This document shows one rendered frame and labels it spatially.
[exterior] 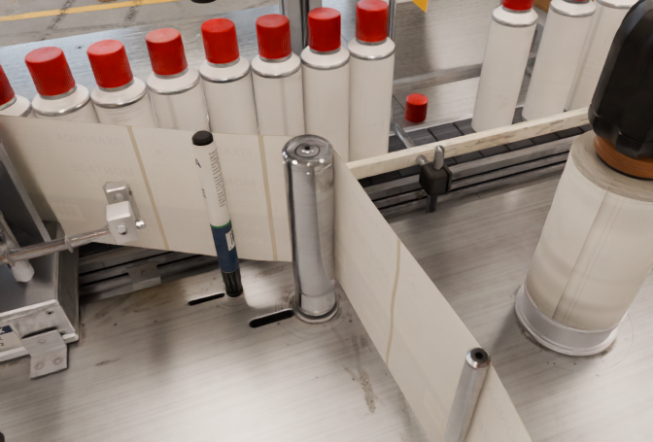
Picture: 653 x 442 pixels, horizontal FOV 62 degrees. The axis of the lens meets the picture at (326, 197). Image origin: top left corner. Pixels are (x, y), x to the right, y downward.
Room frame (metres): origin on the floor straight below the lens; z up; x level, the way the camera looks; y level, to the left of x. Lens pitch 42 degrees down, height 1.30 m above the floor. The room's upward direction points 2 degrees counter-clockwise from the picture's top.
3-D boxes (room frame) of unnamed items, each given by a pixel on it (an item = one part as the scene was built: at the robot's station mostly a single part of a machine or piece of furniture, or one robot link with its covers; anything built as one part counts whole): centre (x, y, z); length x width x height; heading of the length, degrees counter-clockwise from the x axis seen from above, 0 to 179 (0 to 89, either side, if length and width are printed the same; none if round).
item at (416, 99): (0.71, -0.14, 0.85); 0.03 x 0.03 x 0.03
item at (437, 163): (0.47, -0.13, 0.89); 0.03 x 0.03 x 0.12; 18
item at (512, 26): (0.60, -0.22, 0.98); 0.05 x 0.05 x 0.20
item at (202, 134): (0.34, 0.09, 0.97); 0.02 x 0.02 x 0.19
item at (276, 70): (0.50, 0.05, 0.98); 0.05 x 0.05 x 0.20
